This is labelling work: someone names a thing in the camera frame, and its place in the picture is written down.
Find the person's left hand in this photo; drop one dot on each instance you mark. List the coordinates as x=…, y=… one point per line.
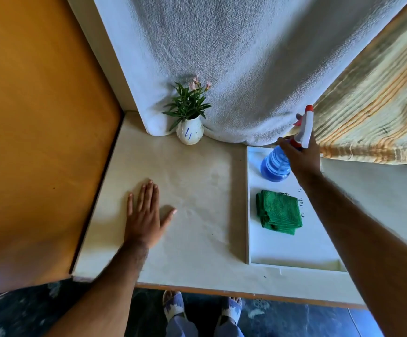
x=143, y=222

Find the person's right hand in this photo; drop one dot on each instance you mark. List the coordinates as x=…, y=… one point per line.
x=303, y=156

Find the person's left middle finger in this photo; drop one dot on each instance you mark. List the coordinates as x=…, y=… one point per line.
x=148, y=198

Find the person's right thumb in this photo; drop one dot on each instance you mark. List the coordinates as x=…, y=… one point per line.
x=285, y=146

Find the person's left little finger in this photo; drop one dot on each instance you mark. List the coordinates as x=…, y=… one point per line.
x=130, y=205

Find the person's left thumb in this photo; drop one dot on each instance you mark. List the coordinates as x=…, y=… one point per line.
x=168, y=216

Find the blue spray bottle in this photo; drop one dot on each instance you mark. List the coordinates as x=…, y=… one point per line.
x=284, y=154

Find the person's left forearm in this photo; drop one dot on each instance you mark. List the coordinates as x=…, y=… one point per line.
x=103, y=294

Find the person's right forearm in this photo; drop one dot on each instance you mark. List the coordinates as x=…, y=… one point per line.
x=368, y=256

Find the green folded cloth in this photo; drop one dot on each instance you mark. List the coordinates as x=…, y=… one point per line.
x=279, y=212

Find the white tray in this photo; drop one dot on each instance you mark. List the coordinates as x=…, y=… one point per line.
x=287, y=221

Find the white ceramic vase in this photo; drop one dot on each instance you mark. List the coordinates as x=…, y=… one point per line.
x=189, y=131

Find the person's left sandal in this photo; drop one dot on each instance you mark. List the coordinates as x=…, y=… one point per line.
x=173, y=305

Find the person's sandal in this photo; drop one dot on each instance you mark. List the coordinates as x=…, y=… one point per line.
x=232, y=308
x=173, y=305

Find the white towel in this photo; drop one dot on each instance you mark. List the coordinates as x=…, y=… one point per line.
x=252, y=59

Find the striped yellow cloth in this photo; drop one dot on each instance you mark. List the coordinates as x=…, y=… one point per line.
x=375, y=105

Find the green plant with pink flowers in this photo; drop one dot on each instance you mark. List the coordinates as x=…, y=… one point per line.
x=188, y=101

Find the person's right sandal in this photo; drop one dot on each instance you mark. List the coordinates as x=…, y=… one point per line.
x=232, y=308

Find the orange wooden panel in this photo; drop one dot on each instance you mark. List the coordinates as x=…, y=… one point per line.
x=38, y=136

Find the person's blue trousers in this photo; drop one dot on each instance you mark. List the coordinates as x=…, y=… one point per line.
x=203, y=328

